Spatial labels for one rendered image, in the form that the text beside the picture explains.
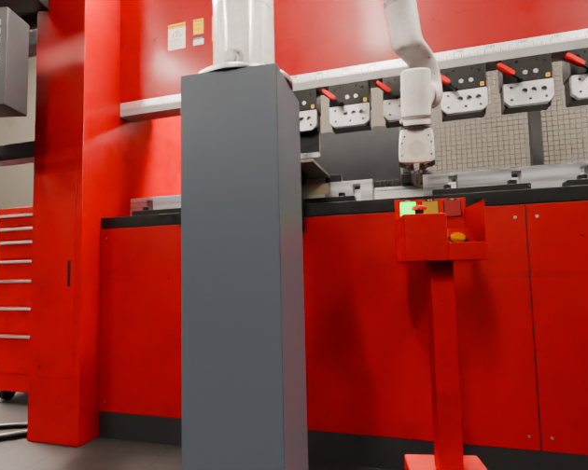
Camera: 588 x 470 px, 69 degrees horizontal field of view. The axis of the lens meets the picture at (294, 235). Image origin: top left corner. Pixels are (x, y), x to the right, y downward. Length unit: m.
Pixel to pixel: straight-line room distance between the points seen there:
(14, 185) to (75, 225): 3.55
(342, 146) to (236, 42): 1.41
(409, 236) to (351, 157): 1.13
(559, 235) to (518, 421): 0.57
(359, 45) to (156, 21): 0.92
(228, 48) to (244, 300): 0.45
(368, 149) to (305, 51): 0.62
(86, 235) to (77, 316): 0.31
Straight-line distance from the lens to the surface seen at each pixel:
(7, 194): 5.44
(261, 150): 0.74
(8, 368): 2.69
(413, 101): 1.31
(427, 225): 1.13
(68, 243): 1.89
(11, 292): 2.65
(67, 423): 1.96
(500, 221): 1.46
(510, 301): 1.46
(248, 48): 0.85
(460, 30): 1.76
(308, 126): 1.68
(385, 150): 2.17
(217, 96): 0.80
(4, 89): 1.87
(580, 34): 1.79
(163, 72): 2.06
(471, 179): 1.60
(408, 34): 1.34
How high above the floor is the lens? 0.65
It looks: 4 degrees up
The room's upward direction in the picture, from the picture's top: 1 degrees counter-clockwise
